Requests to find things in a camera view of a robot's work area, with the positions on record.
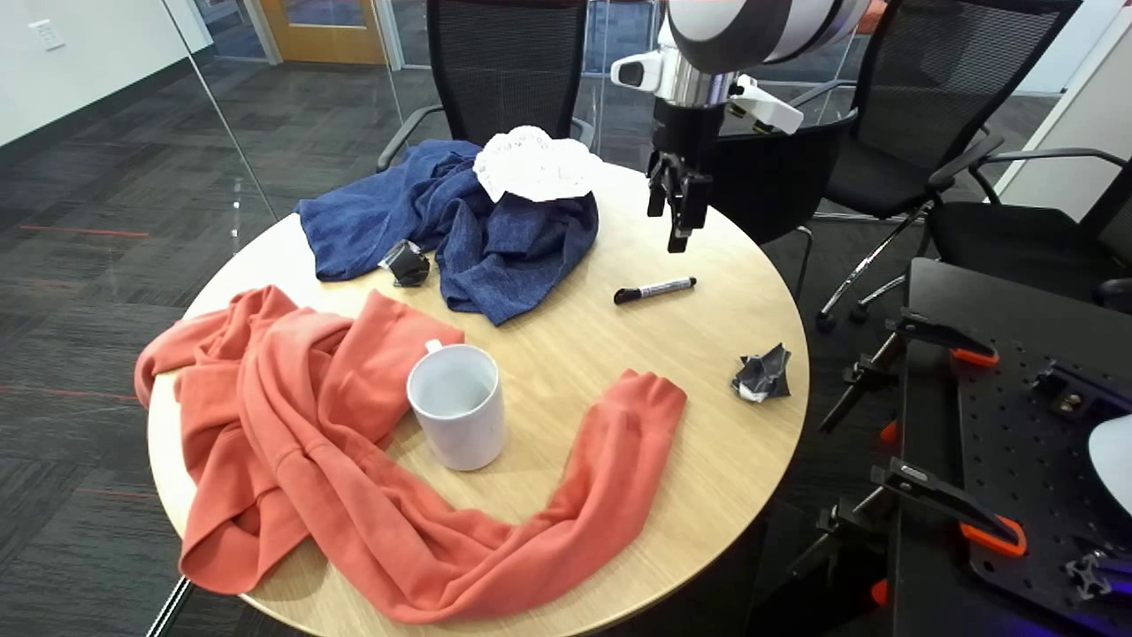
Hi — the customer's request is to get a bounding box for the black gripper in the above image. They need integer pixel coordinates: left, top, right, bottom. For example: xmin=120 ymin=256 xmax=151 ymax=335
xmin=649 ymin=102 xmax=724 ymax=250

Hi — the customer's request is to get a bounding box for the black and silver marker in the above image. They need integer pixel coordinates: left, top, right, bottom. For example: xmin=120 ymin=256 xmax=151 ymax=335
xmin=612 ymin=276 xmax=698 ymax=304

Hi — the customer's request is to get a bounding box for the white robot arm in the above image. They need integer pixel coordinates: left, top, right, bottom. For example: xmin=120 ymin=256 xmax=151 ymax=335
xmin=649 ymin=0 xmax=870 ymax=250

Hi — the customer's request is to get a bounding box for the white ceramic mug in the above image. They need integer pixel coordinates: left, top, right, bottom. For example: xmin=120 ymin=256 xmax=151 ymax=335
xmin=406 ymin=340 xmax=505 ymax=469

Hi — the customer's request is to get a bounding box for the white lace doily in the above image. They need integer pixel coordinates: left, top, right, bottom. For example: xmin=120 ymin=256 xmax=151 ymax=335
xmin=475 ymin=122 xmax=602 ymax=200

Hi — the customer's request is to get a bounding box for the round wooden table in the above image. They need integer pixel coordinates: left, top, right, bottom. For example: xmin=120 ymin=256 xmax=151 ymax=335
xmin=137 ymin=166 xmax=809 ymax=637

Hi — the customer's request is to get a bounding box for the dark blue cloth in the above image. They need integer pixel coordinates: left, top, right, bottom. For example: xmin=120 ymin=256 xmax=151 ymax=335
xmin=296 ymin=141 xmax=599 ymax=324

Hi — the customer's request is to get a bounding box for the small black crumpled object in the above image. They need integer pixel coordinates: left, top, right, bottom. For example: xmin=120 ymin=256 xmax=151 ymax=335
xmin=732 ymin=344 xmax=789 ymax=402

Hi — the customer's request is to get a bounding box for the small dark round object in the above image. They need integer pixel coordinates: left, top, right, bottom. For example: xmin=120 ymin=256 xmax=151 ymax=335
xmin=381 ymin=240 xmax=431 ymax=286

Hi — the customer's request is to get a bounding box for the black office chair right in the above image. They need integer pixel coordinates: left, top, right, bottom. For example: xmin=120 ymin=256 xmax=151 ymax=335
xmin=928 ymin=150 xmax=1132 ymax=314

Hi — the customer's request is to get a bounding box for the black perforated mounting board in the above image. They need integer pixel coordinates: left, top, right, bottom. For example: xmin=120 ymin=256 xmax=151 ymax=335
xmin=888 ymin=257 xmax=1132 ymax=637

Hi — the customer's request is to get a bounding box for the orange cloth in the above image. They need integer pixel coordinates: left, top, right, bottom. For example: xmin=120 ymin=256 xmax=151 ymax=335
xmin=133 ymin=286 xmax=685 ymax=621

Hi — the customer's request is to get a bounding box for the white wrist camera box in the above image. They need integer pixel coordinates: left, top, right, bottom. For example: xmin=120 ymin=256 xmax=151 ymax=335
xmin=609 ymin=48 xmax=803 ymax=133

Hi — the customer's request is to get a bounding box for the orange handled clamp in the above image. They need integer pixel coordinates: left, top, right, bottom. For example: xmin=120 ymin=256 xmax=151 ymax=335
xmin=800 ymin=458 xmax=1031 ymax=566
xmin=822 ymin=314 xmax=1000 ymax=432

